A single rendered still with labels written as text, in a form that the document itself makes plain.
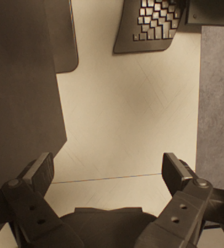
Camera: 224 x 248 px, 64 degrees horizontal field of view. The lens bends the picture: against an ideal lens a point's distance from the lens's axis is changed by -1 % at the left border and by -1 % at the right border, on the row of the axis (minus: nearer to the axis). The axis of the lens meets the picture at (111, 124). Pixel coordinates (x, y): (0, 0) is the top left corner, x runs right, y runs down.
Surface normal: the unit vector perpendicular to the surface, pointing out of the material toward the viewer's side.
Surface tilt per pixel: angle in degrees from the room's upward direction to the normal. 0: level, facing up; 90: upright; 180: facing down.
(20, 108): 86
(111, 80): 0
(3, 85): 86
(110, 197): 0
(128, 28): 5
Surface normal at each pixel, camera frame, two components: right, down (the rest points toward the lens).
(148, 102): 0.02, 0.29
